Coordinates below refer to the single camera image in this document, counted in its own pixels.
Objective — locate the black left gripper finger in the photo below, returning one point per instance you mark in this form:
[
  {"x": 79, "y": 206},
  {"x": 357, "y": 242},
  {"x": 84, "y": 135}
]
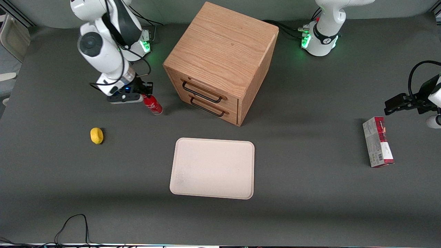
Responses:
[
  {"x": 399, "y": 109},
  {"x": 396, "y": 99}
]

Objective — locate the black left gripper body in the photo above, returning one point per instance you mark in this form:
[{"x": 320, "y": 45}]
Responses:
[{"x": 421, "y": 100}]

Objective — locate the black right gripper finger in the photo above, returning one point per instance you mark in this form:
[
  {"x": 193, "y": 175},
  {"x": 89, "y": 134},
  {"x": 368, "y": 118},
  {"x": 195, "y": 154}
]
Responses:
[
  {"x": 138, "y": 83},
  {"x": 148, "y": 86}
]

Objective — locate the red coke bottle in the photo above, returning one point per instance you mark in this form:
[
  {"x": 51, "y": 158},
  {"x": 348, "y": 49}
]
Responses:
[{"x": 153, "y": 105}]

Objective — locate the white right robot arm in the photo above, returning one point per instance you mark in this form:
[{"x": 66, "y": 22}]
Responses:
[{"x": 103, "y": 48}]

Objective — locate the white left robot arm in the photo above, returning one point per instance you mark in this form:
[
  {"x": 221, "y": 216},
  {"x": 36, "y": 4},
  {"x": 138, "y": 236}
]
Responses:
[{"x": 324, "y": 34}]

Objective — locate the beige rectangular tray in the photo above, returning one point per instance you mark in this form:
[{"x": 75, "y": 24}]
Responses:
[{"x": 212, "y": 168}]

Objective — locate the grey and red carton box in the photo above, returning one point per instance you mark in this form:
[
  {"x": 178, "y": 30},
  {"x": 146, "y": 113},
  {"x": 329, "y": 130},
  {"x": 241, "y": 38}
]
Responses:
[{"x": 377, "y": 142}]

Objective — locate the yellow lemon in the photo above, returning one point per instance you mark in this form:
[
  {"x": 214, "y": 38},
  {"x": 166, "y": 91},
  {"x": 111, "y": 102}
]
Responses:
[{"x": 96, "y": 135}]

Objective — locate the wooden drawer cabinet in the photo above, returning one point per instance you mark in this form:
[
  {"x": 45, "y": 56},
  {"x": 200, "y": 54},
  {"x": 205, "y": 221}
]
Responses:
[{"x": 224, "y": 55}]

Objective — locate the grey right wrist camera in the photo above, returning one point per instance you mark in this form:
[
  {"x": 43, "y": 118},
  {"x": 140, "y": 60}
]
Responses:
[{"x": 124, "y": 98}]

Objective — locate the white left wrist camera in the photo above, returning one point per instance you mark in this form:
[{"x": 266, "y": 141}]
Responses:
[{"x": 434, "y": 121}]

